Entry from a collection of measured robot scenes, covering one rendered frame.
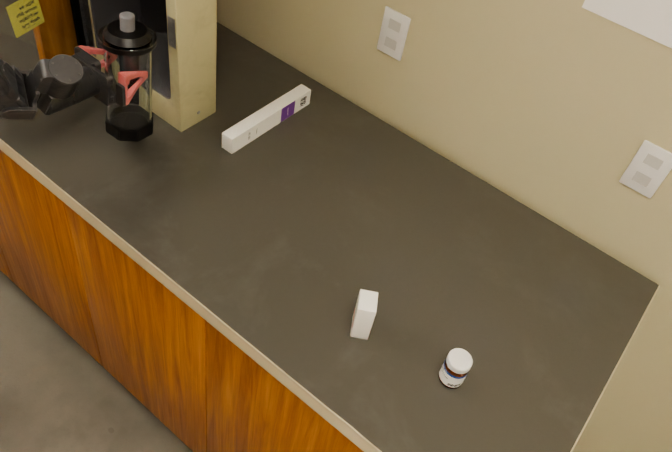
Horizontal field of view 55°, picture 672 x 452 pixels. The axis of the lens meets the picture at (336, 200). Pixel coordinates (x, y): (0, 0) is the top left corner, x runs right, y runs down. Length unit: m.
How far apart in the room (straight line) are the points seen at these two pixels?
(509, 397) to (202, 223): 0.68
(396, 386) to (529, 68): 0.70
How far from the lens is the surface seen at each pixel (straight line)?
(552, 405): 1.26
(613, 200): 1.51
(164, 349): 1.63
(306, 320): 1.22
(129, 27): 1.33
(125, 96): 1.31
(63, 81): 1.21
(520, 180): 1.57
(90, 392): 2.24
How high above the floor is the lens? 1.96
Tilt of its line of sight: 46 degrees down
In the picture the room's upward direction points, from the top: 11 degrees clockwise
